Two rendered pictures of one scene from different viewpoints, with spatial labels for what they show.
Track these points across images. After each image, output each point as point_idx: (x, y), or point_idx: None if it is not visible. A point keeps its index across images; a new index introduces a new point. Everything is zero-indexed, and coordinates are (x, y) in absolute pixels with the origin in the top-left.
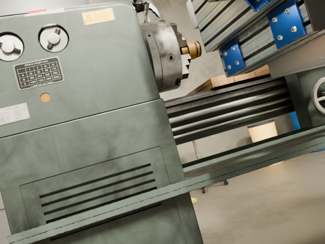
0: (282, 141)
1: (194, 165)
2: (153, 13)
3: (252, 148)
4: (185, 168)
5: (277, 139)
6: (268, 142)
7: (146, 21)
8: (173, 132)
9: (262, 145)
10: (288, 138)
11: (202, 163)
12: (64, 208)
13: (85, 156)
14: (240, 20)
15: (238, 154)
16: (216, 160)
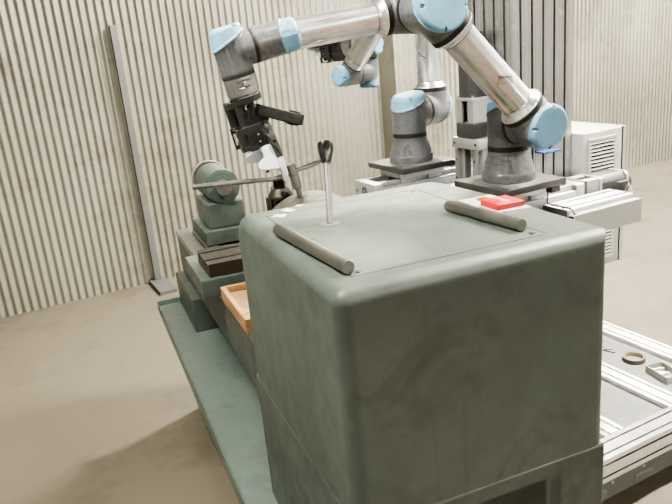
0: (243, 374)
1: (239, 454)
2: (253, 159)
3: (221, 397)
4: (242, 463)
5: (195, 376)
6: (200, 384)
7: (300, 184)
8: None
9: (228, 388)
10: (221, 368)
11: (245, 444)
12: None
13: None
14: None
15: (249, 409)
16: (263, 428)
